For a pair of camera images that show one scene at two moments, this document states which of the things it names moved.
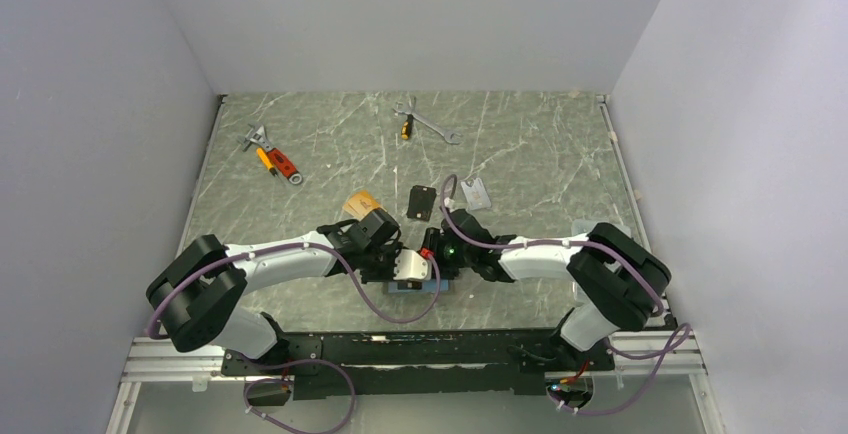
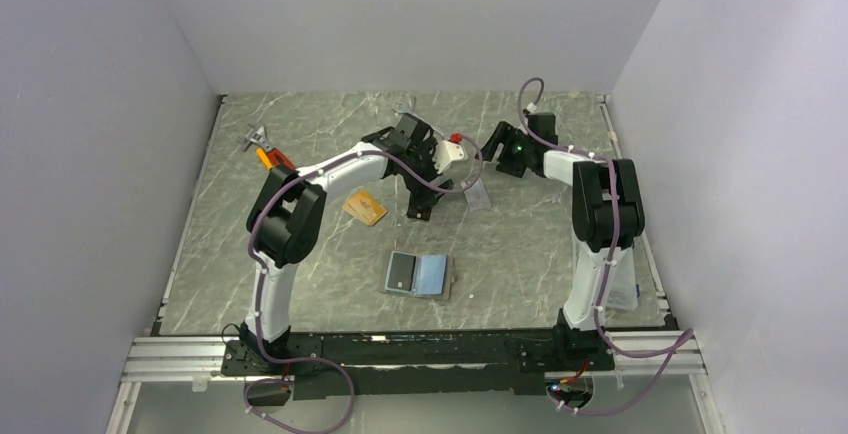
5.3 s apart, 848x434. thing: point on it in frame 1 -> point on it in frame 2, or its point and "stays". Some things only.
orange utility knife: (267, 161) stays
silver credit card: (475, 196) stays
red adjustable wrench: (258, 135) stays
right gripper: (435, 238) -> (503, 134)
